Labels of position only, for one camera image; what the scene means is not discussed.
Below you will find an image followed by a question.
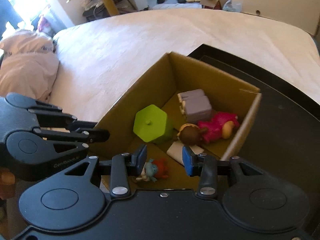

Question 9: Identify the grey white block toy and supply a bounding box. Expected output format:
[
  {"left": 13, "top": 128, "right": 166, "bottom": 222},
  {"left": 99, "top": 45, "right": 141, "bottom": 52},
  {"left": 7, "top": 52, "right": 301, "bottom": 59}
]
[{"left": 177, "top": 89, "right": 213, "bottom": 124}]

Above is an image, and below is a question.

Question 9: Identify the white plastic bag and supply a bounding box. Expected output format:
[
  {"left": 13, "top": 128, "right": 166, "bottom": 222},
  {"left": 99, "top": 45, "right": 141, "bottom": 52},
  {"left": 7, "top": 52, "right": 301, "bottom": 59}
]
[{"left": 222, "top": 0, "right": 242, "bottom": 12}]

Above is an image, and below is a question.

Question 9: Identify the small teal orange figurine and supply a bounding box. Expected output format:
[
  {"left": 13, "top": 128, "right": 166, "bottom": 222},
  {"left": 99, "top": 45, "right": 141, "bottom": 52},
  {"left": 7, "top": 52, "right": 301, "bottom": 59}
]
[{"left": 136, "top": 158, "right": 169, "bottom": 182}]

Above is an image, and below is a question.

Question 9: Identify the black shallow tray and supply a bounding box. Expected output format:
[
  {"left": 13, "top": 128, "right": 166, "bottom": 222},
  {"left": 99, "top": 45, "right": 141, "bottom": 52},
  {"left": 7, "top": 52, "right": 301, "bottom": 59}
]
[{"left": 189, "top": 44, "right": 319, "bottom": 234}]

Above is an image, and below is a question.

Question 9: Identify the lime green hexagonal container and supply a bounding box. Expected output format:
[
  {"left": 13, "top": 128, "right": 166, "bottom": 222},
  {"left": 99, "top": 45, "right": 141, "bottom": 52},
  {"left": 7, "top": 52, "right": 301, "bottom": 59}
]
[{"left": 133, "top": 105, "right": 174, "bottom": 144}]

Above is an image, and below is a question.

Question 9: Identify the brown cardboard box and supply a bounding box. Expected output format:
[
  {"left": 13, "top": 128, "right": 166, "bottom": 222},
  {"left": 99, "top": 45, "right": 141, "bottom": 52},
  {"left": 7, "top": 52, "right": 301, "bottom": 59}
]
[{"left": 88, "top": 51, "right": 262, "bottom": 190}]

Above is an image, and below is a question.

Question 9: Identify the pink duvet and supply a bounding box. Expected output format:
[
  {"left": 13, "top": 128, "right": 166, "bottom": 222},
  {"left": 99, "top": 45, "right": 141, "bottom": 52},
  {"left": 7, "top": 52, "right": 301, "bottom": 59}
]
[{"left": 1, "top": 30, "right": 59, "bottom": 102}]

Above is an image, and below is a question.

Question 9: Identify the red round figurine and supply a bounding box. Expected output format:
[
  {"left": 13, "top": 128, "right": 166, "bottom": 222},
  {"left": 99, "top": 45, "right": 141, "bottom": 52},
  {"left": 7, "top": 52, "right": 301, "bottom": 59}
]
[{"left": 197, "top": 112, "right": 240, "bottom": 144}]

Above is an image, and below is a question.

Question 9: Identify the brown haired red figurine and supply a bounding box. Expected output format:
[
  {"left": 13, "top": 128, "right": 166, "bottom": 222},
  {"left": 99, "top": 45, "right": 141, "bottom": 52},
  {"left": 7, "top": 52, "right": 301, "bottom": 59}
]
[{"left": 166, "top": 122, "right": 208, "bottom": 163}]

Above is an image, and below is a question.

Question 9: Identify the white floor mat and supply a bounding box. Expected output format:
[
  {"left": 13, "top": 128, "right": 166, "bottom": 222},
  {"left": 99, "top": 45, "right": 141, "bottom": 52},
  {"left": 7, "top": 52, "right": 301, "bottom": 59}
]
[{"left": 152, "top": 3, "right": 202, "bottom": 10}]

